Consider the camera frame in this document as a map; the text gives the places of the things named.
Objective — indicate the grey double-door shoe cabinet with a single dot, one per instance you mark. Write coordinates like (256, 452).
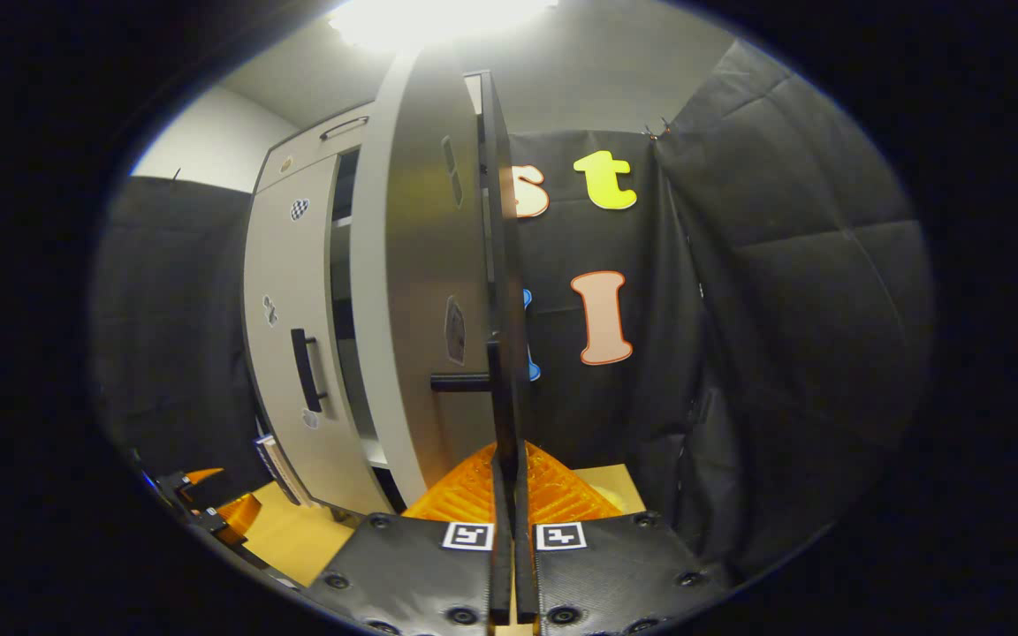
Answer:
(306, 159)

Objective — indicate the ceiling light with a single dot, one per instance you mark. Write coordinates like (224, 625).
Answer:
(438, 18)

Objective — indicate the grey shoe cabinet door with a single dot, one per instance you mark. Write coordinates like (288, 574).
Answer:
(288, 265)
(412, 265)

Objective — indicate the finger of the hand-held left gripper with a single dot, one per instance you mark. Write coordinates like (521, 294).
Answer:
(208, 490)
(239, 517)

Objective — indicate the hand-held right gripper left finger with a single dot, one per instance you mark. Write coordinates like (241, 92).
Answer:
(500, 565)

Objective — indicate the blue white books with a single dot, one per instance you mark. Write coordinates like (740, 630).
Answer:
(284, 473)

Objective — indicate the black backdrop cloth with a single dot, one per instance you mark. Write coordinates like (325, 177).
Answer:
(783, 309)

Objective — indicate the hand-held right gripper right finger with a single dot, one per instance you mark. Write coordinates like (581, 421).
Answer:
(525, 565)

